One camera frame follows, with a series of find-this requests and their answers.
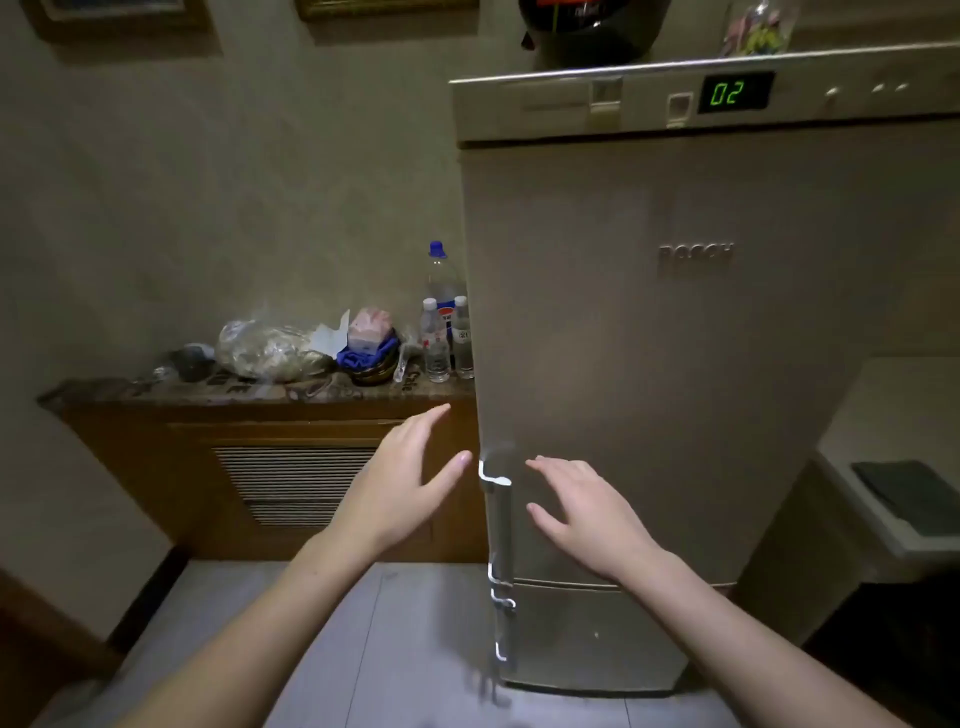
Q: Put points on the white wooden table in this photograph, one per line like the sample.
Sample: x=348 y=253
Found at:
x=885 y=420

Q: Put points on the black rounded container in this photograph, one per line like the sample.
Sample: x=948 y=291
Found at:
x=592 y=34

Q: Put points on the small clear water bottle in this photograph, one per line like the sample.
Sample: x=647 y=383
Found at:
x=435 y=352
x=463 y=345

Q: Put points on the large clear bottle blue cap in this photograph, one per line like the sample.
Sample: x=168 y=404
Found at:
x=442 y=281

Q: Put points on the grey-green wiping cloth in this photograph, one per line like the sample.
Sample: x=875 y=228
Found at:
x=907 y=495

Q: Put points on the person's right hand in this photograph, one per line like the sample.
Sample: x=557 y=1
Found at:
x=600 y=525

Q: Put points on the silver refrigerator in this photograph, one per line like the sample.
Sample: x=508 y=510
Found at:
x=637 y=360

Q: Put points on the person's left forearm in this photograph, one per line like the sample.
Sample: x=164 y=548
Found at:
x=247 y=652

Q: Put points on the golden picture frame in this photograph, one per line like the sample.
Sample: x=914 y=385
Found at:
x=375 y=9

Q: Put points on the pink packet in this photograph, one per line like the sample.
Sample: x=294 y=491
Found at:
x=369 y=328

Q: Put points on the wooden radiator cabinet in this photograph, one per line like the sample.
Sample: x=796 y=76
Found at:
x=135 y=465

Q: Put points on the clear plastic bag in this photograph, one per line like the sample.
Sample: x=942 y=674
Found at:
x=262 y=352

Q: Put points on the clear glass jar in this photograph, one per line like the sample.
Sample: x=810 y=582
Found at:
x=757 y=34

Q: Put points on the person's left hand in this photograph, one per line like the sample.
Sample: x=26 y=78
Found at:
x=390 y=495

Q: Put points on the white paper piece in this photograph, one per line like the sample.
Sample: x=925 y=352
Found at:
x=330 y=341

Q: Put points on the blue cloth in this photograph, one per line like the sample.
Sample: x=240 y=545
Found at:
x=352 y=360

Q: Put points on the dark round object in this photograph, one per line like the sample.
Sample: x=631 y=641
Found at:
x=193 y=364

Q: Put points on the dark picture frame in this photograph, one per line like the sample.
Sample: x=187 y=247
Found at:
x=112 y=19

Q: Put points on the person's right forearm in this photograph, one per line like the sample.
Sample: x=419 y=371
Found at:
x=735 y=660

